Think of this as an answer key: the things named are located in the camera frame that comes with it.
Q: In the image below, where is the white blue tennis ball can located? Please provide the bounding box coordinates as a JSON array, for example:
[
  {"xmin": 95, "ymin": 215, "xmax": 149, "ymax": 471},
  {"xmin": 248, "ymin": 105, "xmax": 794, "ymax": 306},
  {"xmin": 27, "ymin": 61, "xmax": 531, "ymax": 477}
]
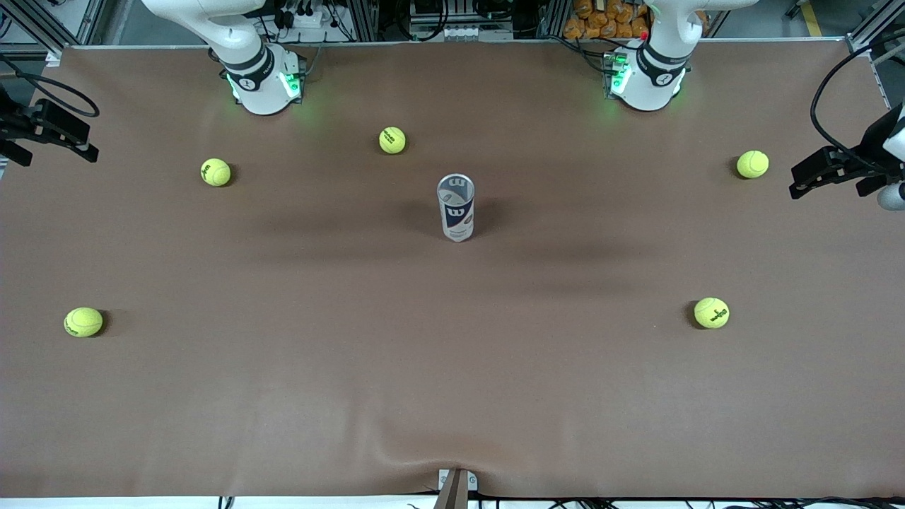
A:
[{"xmin": 436, "ymin": 173, "xmax": 476, "ymax": 243}]

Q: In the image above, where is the white power strip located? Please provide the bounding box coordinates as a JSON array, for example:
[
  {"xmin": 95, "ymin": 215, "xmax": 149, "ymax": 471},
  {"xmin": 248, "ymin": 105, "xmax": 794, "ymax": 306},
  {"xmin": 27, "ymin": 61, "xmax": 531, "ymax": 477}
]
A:
[{"xmin": 279, "ymin": 4, "xmax": 333, "ymax": 30}]

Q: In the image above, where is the bag of orange items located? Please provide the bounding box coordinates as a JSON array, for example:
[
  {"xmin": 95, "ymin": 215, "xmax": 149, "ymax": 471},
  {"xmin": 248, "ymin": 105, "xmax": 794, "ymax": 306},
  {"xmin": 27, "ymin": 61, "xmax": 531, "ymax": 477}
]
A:
[{"xmin": 563, "ymin": 0, "xmax": 651, "ymax": 41}]

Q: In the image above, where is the brown table mat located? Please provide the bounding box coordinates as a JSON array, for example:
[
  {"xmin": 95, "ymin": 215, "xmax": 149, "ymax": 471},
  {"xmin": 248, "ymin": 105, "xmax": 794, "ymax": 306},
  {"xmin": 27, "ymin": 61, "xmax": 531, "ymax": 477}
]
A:
[{"xmin": 0, "ymin": 39, "xmax": 905, "ymax": 499}]

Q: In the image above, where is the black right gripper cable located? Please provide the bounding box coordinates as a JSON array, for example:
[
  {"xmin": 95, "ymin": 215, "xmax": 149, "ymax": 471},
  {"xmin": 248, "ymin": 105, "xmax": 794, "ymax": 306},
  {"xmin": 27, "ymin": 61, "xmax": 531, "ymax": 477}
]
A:
[{"xmin": 0, "ymin": 53, "xmax": 100, "ymax": 119}]

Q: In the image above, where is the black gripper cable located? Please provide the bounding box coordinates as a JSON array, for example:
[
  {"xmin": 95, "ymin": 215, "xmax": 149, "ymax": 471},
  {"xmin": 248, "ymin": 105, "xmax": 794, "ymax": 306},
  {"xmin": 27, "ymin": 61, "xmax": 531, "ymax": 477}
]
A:
[
  {"xmin": 0, "ymin": 53, "xmax": 100, "ymax": 119},
  {"xmin": 810, "ymin": 39, "xmax": 905, "ymax": 156}
]

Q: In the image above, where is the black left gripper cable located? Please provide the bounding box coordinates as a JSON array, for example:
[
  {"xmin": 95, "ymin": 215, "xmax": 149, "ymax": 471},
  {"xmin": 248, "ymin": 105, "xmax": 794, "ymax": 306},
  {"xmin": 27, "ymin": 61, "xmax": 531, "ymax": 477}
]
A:
[{"xmin": 810, "ymin": 39, "xmax": 905, "ymax": 156}]

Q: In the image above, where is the aluminium frame post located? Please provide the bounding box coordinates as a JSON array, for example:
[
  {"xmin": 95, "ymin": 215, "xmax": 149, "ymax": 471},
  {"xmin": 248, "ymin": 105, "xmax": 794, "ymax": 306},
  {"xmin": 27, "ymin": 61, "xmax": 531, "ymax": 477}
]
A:
[
  {"xmin": 0, "ymin": 0, "xmax": 107, "ymax": 61},
  {"xmin": 539, "ymin": 0, "xmax": 572, "ymax": 40},
  {"xmin": 346, "ymin": 0, "xmax": 379, "ymax": 42},
  {"xmin": 845, "ymin": 0, "xmax": 905, "ymax": 57}
]

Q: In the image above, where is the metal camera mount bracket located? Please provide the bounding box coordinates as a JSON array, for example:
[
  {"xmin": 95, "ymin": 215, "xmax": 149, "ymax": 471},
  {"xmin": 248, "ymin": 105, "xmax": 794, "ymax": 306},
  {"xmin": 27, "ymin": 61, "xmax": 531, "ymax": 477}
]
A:
[{"xmin": 433, "ymin": 468, "xmax": 479, "ymax": 509}]

